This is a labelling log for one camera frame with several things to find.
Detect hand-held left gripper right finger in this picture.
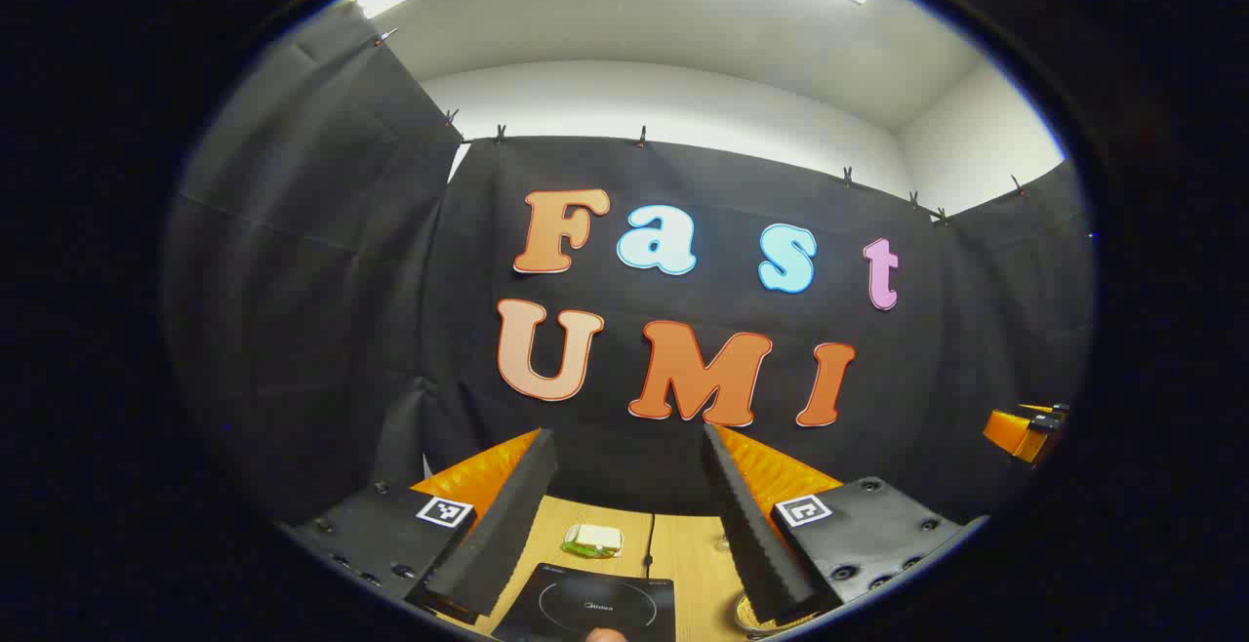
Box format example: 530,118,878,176
701,422,988,625

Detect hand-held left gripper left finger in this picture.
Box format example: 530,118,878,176
291,427,559,625

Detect stainless steel pot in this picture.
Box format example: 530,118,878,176
732,591,821,635

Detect black induction cooktop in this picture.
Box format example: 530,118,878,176
491,562,677,642

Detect sandwich with lettuce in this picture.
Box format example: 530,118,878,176
564,523,625,560

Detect black backdrop cloth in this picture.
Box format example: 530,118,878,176
161,3,1096,526

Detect row of black cloth clips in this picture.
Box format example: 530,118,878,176
374,27,1027,228

